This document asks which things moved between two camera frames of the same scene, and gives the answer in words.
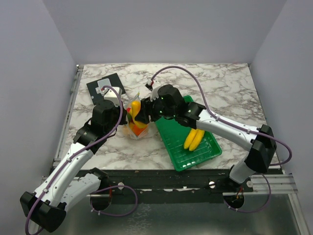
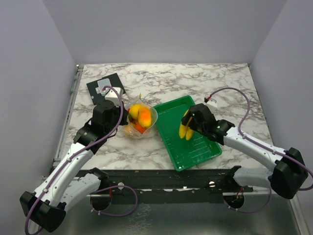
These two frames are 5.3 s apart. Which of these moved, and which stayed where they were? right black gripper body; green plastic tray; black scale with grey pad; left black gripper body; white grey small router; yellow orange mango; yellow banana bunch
Moved: yellow banana bunch; right black gripper body; yellow orange mango
Stayed: green plastic tray; black scale with grey pad; white grey small router; left black gripper body
